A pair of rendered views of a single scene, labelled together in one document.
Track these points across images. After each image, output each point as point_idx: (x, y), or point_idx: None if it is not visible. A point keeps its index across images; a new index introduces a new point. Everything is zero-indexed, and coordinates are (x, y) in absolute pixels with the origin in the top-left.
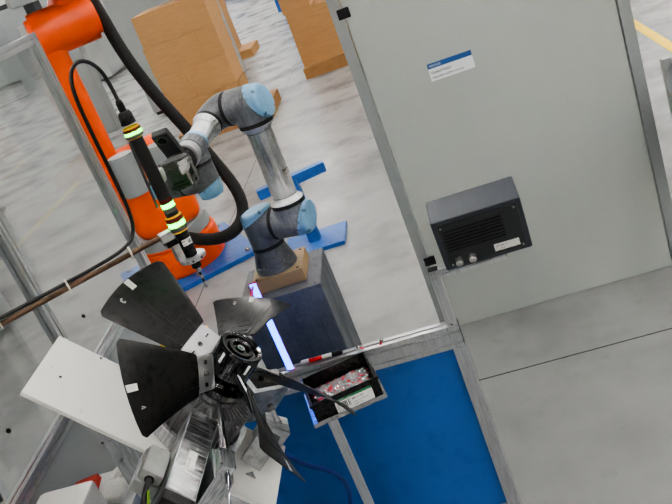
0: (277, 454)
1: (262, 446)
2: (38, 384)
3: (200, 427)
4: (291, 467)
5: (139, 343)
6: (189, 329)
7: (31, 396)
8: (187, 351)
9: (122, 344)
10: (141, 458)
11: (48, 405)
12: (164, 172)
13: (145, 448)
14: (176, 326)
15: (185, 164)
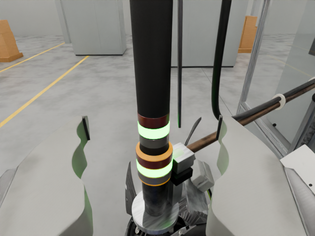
0: (127, 177)
1: (129, 163)
2: (308, 160)
3: (179, 202)
4: (125, 191)
5: (191, 133)
6: (190, 232)
7: (296, 149)
8: (193, 227)
9: (198, 120)
10: (208, 176)
11: (283, 158)
12: (206, 226)
13: None
14: (204, 227)
15: (42, 141)
